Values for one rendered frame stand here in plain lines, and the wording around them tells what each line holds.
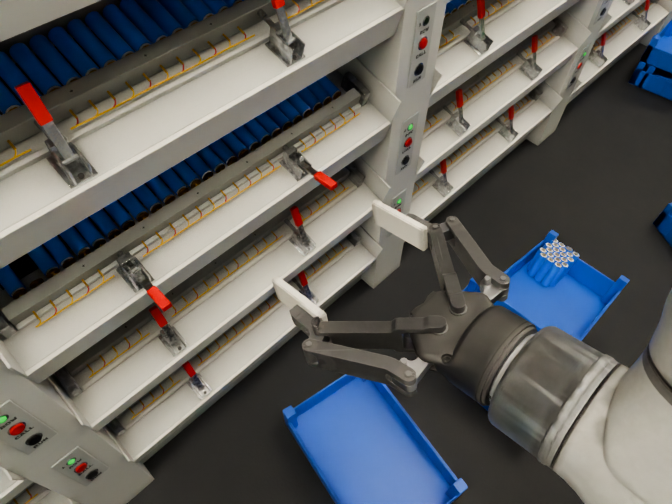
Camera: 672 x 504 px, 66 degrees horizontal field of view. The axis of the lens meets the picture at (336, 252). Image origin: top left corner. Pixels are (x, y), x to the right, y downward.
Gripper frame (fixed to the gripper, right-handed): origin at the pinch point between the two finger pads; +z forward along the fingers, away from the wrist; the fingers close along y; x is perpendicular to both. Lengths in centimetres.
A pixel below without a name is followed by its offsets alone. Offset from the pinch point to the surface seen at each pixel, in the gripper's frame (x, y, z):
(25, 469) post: -25, -39, 24
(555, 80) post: -37, 100, 29
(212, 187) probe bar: -3.7, 0.0, 24.7
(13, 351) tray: -7.0, -29.7, 23.5
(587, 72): -44, 121, 30
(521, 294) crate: -58, 50, 4
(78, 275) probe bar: -3.8, -19.6, 24.5
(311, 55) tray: 10.1, 14.5, 17.2
